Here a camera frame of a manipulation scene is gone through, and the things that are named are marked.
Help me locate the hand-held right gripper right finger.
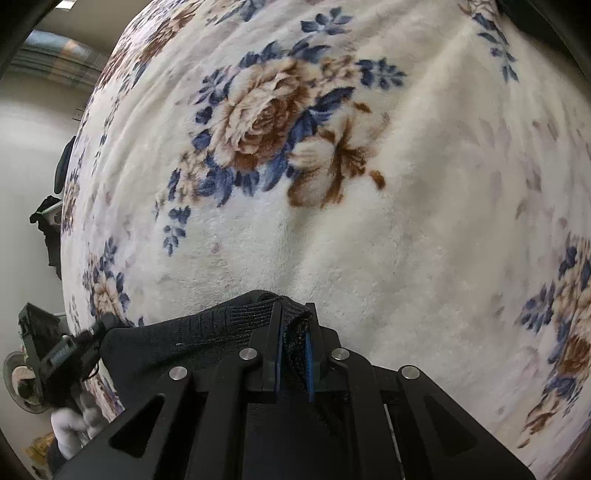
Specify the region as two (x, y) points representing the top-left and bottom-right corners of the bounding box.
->
(305, 302), (537, 480)

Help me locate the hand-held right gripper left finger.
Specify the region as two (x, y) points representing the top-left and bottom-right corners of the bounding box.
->
(54, 301), (283, 480)

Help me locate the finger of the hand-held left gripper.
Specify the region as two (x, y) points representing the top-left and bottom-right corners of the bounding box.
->
(74, 313), (127, 354)

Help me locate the dark striped knit sweater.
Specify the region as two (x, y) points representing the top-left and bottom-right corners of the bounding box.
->
(99, 290), (389, 480)

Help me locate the person's left hand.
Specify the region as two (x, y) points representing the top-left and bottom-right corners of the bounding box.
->
(51, 390), (110, 461)

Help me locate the dark cloth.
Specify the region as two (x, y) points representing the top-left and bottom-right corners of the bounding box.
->
(30, 196), (64, 280)

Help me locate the floral plush blanket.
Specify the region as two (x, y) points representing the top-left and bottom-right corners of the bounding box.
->
(60, 0), (591, 480)

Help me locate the dark chair backrest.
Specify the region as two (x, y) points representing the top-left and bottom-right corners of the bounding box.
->
(54, 136), (77, 195)

